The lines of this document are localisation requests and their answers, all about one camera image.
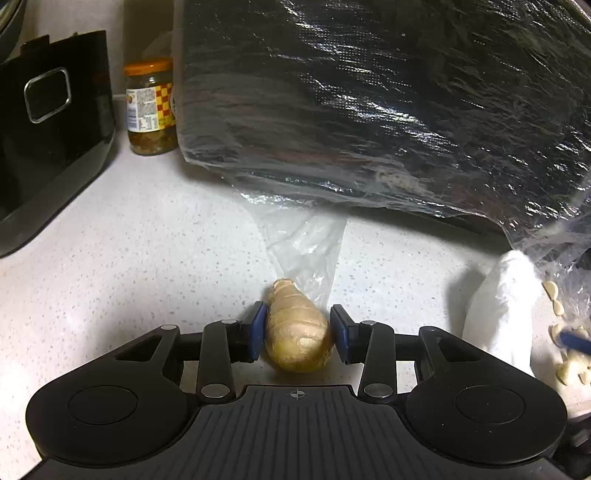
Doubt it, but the ginger root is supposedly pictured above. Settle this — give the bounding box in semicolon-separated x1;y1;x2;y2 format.
264;278;334;373

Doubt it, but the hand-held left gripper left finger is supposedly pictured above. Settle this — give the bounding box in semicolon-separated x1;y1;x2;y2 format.
113;301;269;403

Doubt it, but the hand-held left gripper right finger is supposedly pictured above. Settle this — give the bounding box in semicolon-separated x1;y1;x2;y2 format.
329;304;467;403

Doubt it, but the pile of garlic cloves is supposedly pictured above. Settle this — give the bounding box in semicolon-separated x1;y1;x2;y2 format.
542;279;591;387

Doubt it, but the black rice cooker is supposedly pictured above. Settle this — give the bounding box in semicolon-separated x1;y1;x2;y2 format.
0;0;116;258

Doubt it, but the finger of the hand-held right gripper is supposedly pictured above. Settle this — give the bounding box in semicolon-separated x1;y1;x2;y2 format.
556;329;591;356

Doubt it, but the glass jar with orange lid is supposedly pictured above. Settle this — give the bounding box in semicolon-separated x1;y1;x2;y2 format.
124;58;180;156

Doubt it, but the black plastic-wrapped bundle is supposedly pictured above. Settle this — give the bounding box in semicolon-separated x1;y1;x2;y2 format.
173;0;591;311

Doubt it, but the white tissue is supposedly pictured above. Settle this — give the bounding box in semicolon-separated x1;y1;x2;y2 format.
462;250;544;396

